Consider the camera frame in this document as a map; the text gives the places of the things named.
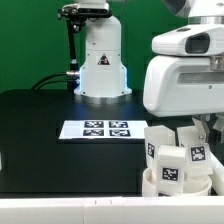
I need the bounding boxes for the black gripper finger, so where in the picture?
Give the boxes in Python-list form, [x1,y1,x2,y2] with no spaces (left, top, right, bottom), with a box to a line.
[213,114,224,143]
[192,116,210,143]

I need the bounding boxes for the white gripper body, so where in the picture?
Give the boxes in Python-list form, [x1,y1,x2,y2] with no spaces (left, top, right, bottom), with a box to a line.
[143,56,224,117]

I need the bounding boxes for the white round stool seat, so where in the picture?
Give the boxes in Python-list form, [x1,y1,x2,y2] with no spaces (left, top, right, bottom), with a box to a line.
[142,167,212,197]

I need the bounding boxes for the white marker sheet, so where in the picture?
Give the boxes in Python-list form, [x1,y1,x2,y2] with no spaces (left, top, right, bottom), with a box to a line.
[59,120,147,140]

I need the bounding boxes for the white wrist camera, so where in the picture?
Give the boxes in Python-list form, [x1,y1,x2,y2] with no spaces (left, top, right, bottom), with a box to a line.
[152,24,224,57]

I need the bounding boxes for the white front wall rail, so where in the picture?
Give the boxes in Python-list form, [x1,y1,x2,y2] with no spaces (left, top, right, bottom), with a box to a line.
[0,196,224,224]

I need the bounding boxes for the black cables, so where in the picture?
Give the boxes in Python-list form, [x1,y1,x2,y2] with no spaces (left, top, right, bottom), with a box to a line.
[31,71,81,90]

